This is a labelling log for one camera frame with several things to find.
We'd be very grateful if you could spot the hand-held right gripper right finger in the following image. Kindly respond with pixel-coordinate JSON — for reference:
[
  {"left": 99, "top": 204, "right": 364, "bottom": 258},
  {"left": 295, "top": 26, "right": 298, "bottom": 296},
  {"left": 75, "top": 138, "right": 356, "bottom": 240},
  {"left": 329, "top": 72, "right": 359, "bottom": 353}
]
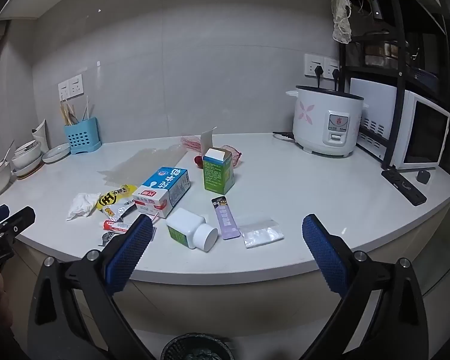
[{"left": 302, "top": 214, "right": 430, "bottom": 360}]

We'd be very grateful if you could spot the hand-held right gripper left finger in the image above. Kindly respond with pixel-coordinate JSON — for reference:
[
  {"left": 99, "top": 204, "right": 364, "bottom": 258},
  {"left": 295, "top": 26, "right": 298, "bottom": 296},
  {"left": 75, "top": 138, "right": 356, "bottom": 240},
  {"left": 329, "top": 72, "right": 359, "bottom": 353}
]
[{"left": 28, "top": 214, "right": 154, "bottom": 360}]

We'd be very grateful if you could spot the red white wrapper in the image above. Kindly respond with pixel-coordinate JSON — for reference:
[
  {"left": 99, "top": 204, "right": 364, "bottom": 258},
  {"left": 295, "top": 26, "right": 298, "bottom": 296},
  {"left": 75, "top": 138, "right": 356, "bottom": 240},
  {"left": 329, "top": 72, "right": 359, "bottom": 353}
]
[{"left": 103, "top": 219, "right": 134, "bottom": 232}]

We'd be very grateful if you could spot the small silver snack wrapper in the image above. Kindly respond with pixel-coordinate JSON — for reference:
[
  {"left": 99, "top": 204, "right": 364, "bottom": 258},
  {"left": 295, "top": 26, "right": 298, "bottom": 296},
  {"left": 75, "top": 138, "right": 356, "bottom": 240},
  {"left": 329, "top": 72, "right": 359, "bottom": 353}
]
[{"left": 103, "top": 200, "right": 137, "bottom": 223}]

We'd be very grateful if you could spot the yellow snack packet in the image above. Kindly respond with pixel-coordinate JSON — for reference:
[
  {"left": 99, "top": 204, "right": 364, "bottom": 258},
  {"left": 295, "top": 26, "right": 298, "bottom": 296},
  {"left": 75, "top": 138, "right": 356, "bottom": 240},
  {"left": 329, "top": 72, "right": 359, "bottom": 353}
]
[{"left": 97, "top": 184, "right": 137, "bottom": 211}]

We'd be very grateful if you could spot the white pill bottle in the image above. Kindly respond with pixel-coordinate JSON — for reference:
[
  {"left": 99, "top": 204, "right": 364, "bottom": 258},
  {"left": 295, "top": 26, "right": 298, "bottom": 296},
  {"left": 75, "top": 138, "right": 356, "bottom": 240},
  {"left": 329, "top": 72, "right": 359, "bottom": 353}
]
[{"left": 166, "top": 208, "right": 219, "bottom": 252}]

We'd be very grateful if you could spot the white tissue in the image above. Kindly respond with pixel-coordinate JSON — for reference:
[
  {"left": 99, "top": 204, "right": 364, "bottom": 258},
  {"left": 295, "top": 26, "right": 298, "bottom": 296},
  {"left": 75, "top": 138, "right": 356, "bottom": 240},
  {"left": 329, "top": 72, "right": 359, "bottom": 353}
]
[{"left": 67, "top": 192, "right": 102, "bottom": 221}]

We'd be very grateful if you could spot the clear plastic zip bag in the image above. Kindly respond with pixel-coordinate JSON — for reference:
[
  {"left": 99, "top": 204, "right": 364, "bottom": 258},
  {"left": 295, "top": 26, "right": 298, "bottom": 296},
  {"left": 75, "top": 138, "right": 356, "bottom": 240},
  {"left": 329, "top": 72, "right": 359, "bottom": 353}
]
[{"left": 237, "top": 215, "right": 285, "bottom": 249}]

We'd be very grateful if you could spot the blue white milk carton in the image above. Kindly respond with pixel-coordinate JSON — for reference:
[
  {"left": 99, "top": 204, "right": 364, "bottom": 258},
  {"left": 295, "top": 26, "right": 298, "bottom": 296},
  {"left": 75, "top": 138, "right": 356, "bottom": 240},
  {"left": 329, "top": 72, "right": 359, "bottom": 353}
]
[{"left": 132, "top": 167, "right": 191, "bottom": 219}]

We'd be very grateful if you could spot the clear bubble wrap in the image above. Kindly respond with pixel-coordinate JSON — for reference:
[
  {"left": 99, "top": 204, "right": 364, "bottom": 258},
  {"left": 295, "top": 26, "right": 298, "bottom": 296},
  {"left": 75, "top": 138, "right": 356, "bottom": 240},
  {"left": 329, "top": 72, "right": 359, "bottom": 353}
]
[{"left": 97, "top": 144, "right": 196, "bottom": 186}]

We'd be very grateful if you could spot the black mesh trash basket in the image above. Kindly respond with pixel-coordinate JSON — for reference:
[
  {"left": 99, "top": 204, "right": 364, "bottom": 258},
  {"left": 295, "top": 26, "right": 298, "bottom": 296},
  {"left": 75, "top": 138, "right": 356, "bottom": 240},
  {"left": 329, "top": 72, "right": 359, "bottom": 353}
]
[{"left": 160, "top": 332, "right": 236, "bottom": 360}]

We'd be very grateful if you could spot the green carton box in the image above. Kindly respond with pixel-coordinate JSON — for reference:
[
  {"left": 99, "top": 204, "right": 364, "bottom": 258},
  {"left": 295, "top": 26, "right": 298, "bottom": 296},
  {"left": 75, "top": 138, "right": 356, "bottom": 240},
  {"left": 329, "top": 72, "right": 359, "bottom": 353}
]
[{"left": 202, "top": 147, "right": 236, "bottom": 196}]

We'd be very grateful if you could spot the red mesh net bag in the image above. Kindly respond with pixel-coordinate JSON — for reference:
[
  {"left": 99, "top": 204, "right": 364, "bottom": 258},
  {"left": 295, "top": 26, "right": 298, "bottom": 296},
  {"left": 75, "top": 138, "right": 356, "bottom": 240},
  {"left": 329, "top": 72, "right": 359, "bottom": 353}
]
[{"left": 180, "top": 135, "right": 244, "bottom": 168}]

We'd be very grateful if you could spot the wooden coaster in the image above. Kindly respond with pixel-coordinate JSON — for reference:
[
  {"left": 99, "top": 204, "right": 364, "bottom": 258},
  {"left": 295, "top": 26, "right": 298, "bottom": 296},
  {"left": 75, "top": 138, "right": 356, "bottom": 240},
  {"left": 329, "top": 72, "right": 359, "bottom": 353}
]
[{"left": 11, "top": 161, "right": 46, "bottom": 181}]

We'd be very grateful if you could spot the stacked white bowl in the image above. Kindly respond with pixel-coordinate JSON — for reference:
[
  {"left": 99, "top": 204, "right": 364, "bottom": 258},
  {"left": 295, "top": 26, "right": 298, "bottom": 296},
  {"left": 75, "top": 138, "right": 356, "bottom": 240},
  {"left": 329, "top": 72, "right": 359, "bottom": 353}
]
[{"left": 11, "top": 139, "right": 43, "bottom": 170}]

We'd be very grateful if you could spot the spoon in bowl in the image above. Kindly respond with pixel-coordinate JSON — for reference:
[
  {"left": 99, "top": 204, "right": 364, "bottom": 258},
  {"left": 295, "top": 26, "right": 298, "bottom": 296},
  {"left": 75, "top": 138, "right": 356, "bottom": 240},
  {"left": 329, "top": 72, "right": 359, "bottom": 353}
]
[{"left": 0, "top": 139, "right": 16, "bottom": 173}]

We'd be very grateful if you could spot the blue patterned plate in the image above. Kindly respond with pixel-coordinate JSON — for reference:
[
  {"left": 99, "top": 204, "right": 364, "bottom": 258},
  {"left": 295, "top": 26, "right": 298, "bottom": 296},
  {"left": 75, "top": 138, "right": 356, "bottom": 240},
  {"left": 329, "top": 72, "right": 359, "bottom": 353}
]
[{"left": 42, "top": 143, "right": 72, "bottom": 164}]

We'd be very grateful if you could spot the white pitcher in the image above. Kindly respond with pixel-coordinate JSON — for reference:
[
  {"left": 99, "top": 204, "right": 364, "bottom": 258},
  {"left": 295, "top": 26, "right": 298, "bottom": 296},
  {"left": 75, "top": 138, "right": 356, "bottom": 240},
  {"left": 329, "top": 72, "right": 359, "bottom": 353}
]
[{"left": 32, "top": 119, "right": 50, "bottom": 153}]

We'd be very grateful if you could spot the blue utensil holder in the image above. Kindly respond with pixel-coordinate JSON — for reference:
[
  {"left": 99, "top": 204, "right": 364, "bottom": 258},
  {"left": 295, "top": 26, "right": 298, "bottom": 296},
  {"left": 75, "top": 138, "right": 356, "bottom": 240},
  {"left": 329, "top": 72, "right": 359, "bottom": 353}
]
[{"left": 64, "top": 116, "right": 103, "bottom": 155}]

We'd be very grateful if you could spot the black power strip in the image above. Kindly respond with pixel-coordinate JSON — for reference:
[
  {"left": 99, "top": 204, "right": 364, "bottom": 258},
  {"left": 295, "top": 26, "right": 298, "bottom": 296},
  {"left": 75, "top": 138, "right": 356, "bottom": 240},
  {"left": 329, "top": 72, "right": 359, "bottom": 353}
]
[{"left": 381, "top": 169, "right": 427, "bottom": 206}]

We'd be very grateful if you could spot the bundle of wooden chopsticks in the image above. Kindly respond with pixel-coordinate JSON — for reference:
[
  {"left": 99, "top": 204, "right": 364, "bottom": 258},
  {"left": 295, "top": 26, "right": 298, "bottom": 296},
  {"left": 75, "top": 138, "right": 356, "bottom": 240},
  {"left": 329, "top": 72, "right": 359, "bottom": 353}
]
[{"left": 60, "top": 97, "right": 79, "bottom": 126}]

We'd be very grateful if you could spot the white floral rice cooker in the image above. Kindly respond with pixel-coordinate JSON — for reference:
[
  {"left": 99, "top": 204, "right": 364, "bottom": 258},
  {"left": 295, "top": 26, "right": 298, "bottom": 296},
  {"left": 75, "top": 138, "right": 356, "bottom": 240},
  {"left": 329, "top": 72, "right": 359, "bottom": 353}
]
[{"left": 286, "top": 85, "right": 365, "bottom": 158}]

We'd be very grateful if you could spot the white microwave oven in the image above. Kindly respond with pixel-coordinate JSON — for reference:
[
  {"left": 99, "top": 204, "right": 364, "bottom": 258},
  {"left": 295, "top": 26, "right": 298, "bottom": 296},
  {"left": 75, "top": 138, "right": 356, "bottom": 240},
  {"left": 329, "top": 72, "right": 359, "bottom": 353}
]
[{"left": 356, "top": 89, "right": 450, "bottom": 171}]

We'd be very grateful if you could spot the black kitchen rack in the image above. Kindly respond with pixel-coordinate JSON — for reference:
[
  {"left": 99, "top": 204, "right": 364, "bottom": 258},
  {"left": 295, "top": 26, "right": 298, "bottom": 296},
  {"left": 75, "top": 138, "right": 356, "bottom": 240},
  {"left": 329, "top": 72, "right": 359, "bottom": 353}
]
[{"left": 332, "top": 0, "right": 450, "bottom": 171}]

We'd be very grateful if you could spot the metal pot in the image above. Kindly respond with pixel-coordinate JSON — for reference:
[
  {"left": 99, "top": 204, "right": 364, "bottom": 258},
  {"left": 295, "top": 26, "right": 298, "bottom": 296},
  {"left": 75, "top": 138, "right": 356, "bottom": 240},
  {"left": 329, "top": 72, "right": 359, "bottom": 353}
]
[{"left": 362, "top": 39, "right": 411, "bottom": 68}]

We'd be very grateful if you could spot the hanging white cloth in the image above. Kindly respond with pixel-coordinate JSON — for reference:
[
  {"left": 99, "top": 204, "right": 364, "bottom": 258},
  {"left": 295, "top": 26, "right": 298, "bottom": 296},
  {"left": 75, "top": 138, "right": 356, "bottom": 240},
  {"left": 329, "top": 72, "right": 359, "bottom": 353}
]
[{"left": 331, "top": 0, "right": 355, "bottom": 44}]

